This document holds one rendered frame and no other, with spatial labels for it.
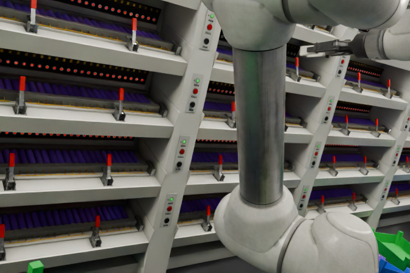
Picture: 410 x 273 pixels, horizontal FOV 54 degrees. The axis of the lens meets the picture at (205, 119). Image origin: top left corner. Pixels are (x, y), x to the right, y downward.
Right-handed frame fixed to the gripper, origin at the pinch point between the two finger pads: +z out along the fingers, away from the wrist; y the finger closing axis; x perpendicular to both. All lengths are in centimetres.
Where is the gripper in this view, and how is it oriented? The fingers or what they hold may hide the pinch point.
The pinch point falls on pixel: (312, 51)
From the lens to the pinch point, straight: 136.6
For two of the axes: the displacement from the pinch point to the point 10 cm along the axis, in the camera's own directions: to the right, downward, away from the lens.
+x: 0.8, -10.0, 0.0
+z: -6.1, -0.5, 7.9
